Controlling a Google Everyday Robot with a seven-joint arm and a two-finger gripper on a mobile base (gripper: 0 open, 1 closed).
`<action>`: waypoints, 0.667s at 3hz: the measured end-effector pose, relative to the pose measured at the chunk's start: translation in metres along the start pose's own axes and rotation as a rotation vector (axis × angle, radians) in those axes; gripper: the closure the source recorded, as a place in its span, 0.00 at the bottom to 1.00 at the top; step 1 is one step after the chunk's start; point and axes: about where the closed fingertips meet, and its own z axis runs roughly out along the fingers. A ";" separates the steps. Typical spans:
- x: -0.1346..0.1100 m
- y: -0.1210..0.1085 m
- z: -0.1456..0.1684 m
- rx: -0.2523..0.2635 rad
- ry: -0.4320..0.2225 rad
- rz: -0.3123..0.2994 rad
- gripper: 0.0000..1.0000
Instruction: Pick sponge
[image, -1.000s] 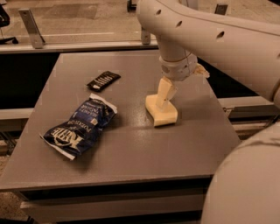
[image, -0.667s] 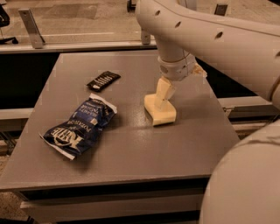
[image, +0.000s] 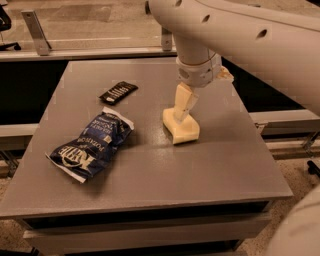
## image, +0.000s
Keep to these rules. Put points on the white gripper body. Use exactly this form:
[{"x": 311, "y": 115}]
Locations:
[{"x": 199, "y": 74}]

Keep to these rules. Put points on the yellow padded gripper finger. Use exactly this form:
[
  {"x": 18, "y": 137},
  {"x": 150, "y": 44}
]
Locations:
[
  {"x": 225, "y": 74},
  {"x": 185, "y": 100}
]

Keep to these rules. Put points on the yellow sponge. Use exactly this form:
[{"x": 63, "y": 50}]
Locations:
[{"x": 187, "y": 130}]

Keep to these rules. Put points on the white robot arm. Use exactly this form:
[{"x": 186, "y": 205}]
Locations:
[{"x": 280, "y": 48}]

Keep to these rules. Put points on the small black snack packet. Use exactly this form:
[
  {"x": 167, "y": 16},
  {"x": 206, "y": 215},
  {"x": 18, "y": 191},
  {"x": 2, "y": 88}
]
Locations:
[{"x": 118, "y": 92}]

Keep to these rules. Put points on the grey table with drawer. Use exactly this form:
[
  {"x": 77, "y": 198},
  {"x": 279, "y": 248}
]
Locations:
[{"x": 154, "y": 194}]

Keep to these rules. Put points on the blue chips bag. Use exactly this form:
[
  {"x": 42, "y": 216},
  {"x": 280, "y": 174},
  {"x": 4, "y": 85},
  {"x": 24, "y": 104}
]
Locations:
[{"x": 90, "y": 153}]

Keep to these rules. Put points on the black office chair base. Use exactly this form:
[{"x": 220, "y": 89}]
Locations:
[{"x": 5, "y": 24}]

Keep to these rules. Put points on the middle metal glass bracket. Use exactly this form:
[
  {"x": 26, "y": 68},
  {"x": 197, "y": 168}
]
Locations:
[{"x": 166, "y": 39}]

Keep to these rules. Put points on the metal glass bracket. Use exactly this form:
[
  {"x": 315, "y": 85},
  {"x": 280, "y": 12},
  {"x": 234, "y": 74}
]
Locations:
[
  {"x": 41, "y": 44},
  {"x": 166, "y": 39}
]

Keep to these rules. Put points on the left metal glass bracket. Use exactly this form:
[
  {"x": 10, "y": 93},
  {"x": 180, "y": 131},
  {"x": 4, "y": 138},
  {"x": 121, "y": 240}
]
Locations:
[{"x": 41, "y": 44}]

